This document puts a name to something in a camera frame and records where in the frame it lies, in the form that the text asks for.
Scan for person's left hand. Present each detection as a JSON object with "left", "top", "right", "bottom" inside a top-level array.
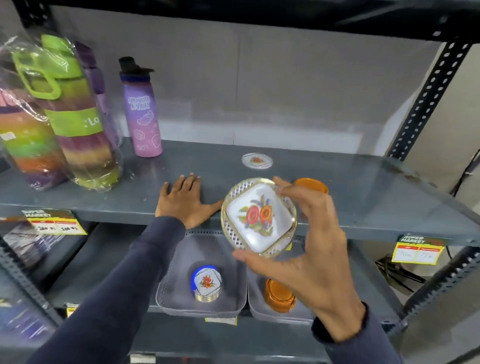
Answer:
[{"left": 155, "top": 173, "right": 225, "bottom": 230}]

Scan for person's right hand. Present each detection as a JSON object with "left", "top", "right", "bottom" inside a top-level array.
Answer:
[{"left": 232, "top": 176, "right": 367, "bottom": 343}]

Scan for stack of orange coasters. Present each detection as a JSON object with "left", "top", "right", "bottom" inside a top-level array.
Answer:
[{"left": 263, "top": 278, "right": 297, "bottom": 314}]

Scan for grey perforated plastic tray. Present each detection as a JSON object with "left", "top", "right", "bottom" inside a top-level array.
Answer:
[
  {"left": 155, "top": 230, "right": 248, "bottom": 319},
  {"left": 247, "top": 239, "right": 320, "bottom": 325}
]

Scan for floral white coaster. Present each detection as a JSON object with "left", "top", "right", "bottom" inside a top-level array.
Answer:
[
  {"left": 220, "top": 177, "right": 298, "bottom": 259},
  {"left": 241, "top": 152, "right": 274, "bottom": 170}
]

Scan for stack of floral coasters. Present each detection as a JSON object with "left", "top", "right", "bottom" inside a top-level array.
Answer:
[{"left": 190, "top": 265, "right": 223, "bottom": 303}]

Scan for floral white coaster back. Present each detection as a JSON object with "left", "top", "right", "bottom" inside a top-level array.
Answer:
[{"left": 241, "top": 152, "right": 274, "bottom": 170}]

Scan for orange coaster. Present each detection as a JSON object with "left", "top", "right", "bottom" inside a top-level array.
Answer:
[{"left": 292, "top": 178, "right": 330, "bottom": 196}]

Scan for person's right forearm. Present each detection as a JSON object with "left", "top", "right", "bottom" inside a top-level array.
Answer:
[{"left": 311, "top": 303, "right": 404, "bottom": 364}]

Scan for person's left forearm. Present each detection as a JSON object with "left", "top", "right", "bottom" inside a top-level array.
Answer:
[{"left": 26, "top": 216, "right": 187, "bottom": 364}]

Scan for lilac bottle with black cap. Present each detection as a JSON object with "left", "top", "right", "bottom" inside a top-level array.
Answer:
[{"left": 118, "top": 56, "right": 164, "bottom": 158}]

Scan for yellow green price label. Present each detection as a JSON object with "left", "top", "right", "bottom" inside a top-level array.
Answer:
[
  {"left": 21, "top": 208, "right": 88, "bottom": 236},
  {"left": 391, "top": 234, "right": 447, "bottom": 266}
]

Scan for rainbow bottle with green lid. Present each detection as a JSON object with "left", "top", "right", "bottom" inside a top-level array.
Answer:
[{"left": 11, "top": 34, "right": 124, "bottom": 192}]

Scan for wrapped purple bottle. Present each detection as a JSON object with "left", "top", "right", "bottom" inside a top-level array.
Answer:
[{"left": 73, "top": 41, "right": 123, "bottom": 147}]

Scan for stack of dark packets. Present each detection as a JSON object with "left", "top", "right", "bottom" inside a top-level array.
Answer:
[{"left": 1, "top": 221, "right": 65, "bottom": 271}]

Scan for rainbow bottle with pink lid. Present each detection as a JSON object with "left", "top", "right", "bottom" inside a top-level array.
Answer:
[{"left": 0, "top": 88, "right": 68, "bottom": 188}]

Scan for black cables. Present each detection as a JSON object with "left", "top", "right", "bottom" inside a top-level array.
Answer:
[{"left": 374, "top": 254, "right": 425, "bottom": 293}]

